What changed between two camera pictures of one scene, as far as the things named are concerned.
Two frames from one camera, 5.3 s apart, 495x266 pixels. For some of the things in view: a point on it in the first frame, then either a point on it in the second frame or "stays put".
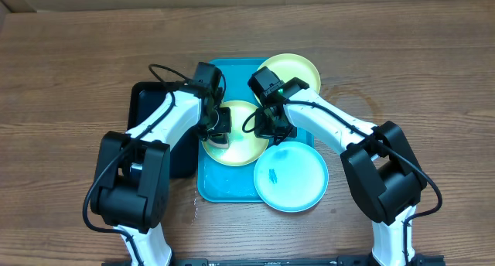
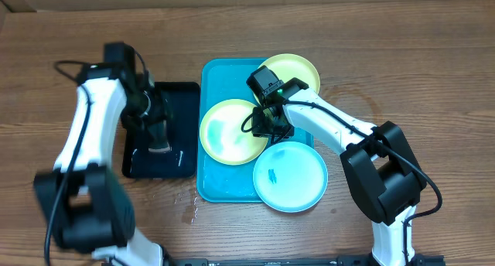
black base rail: [357, 260] stays put
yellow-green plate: [245, 148] stays put
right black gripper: [264, 130] stays put
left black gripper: [226, 127] to [162, 111]
